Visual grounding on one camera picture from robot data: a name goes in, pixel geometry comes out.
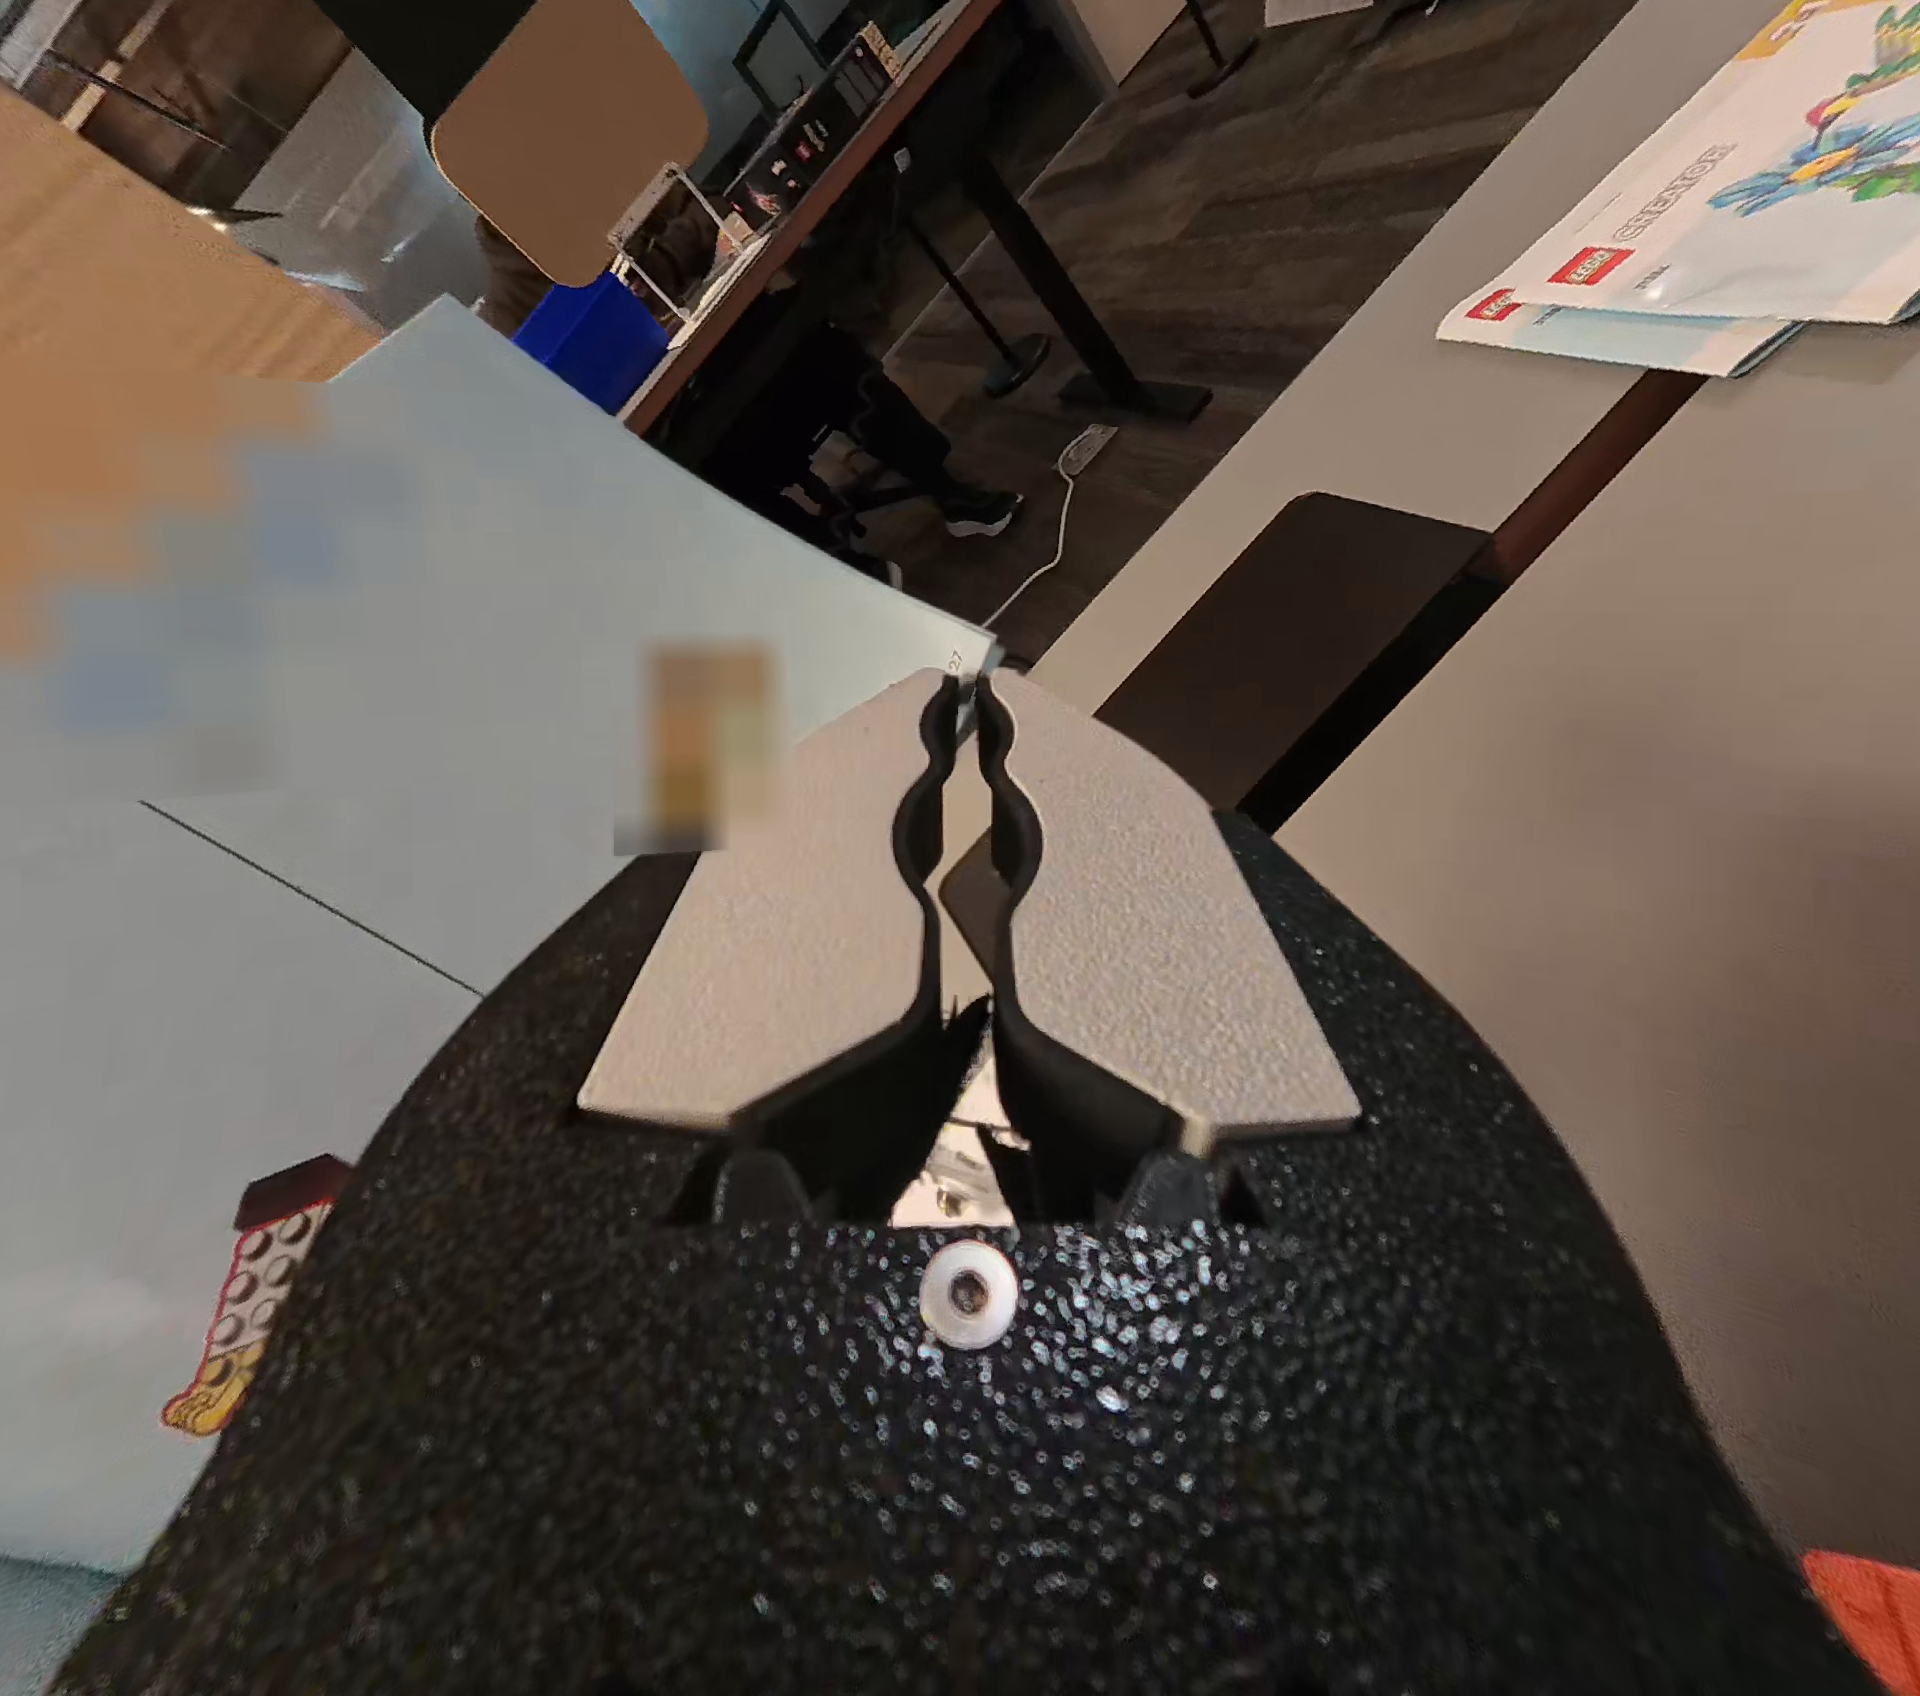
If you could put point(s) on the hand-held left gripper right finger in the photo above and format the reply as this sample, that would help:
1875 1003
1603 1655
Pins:
1171 961

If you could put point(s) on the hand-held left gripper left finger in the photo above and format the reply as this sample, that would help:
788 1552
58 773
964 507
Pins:
780 961

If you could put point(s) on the pale blue instruction booklet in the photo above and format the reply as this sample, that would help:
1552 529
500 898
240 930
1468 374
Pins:
524 497

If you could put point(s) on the grey desk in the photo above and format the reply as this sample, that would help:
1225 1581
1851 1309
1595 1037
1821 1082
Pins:
1650 900
1424 270

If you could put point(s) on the dark chair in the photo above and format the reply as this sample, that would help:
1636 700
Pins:
1290 647

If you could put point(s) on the white power strip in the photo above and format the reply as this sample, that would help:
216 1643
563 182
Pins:
1088 451

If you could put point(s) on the blue storage bin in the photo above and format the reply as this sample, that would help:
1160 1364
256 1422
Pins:
592 346

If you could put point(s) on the white instruction booklet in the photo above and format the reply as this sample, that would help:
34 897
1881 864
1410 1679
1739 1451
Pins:
1590 338

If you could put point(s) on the long brown-edged table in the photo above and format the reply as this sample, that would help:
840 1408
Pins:
832 158

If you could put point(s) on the orange cloth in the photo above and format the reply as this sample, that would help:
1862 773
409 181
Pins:
1868 1628

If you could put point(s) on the flower-print instruction booklet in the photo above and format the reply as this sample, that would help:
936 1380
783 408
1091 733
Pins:
1724 167

